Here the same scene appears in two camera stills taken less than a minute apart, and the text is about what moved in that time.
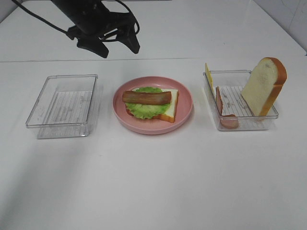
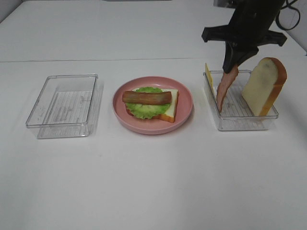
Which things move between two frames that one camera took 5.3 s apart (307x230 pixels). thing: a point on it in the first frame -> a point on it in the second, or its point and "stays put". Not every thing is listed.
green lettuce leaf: [143, 111] stays put
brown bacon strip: [147, 98] stays put
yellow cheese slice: [209, 77] stays put
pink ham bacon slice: [229, 120] -> [227, 79]
